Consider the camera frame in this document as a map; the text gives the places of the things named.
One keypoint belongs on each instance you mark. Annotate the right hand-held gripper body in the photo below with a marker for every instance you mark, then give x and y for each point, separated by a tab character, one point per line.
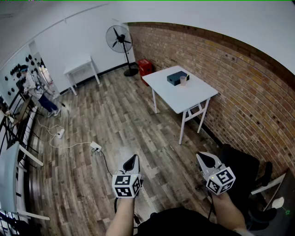
220	181

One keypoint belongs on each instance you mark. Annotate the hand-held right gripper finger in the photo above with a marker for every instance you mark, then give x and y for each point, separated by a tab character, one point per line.
210	160
202	166

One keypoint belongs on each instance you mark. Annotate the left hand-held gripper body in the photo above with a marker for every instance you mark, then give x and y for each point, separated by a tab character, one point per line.
125	187

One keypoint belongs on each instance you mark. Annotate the translucent pink cup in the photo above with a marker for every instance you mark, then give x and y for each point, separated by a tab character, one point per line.
183	81

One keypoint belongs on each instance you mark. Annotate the person's right forearm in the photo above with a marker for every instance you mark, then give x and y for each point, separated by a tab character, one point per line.
227	210

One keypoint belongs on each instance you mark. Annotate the person's left forearm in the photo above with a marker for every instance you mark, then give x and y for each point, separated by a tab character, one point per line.
121	216

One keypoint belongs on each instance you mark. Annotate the black office chair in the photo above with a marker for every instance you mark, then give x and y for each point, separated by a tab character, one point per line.
242	170

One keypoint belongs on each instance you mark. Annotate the large white power strip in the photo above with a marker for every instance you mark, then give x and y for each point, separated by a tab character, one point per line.
95	145

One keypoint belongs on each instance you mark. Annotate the dark desk with white edge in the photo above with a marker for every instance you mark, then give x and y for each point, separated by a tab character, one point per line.
268	184

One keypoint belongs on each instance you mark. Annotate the person's black clothing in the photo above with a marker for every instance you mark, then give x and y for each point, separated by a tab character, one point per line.
179	223

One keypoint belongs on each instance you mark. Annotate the white round object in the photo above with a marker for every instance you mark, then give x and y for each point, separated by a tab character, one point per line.
278	202

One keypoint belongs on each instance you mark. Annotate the white square table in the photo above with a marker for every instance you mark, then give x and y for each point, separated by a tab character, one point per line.
184	96

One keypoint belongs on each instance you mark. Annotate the small green star-shaped item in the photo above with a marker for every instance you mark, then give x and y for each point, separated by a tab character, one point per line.
287	211

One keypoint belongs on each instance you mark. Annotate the small white power strip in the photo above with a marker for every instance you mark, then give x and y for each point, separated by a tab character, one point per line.
60	133

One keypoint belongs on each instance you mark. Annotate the dark blue flat box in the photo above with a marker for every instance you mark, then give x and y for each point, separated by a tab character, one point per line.
174	78

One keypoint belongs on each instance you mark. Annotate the red plastic crate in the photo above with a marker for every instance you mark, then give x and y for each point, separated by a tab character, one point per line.
144	67

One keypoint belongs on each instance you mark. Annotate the small white side table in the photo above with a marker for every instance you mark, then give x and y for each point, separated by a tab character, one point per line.
78	64

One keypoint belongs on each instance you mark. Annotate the white long table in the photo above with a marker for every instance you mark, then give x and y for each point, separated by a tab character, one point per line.
8	179

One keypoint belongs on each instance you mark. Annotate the black metal railing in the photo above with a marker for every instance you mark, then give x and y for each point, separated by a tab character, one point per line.
13	129

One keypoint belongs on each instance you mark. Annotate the black standing fan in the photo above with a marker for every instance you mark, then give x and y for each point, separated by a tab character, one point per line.
119	39

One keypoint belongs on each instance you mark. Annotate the white board with black holds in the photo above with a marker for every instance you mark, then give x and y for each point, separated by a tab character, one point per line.
13	66

